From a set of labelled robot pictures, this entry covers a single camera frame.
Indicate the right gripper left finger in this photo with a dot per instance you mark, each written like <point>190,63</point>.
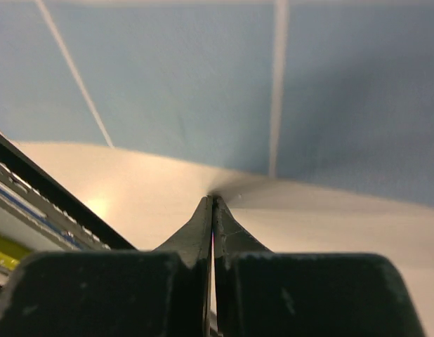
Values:
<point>164,292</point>

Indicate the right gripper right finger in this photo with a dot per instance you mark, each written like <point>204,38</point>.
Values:
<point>263,293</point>

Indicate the blue checked cloth placemat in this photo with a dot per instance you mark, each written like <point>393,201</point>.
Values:
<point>333,93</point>

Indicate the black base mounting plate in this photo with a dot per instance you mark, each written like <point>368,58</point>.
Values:
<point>24,167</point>

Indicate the light blue cable duct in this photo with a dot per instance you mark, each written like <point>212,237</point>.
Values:
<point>32,222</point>

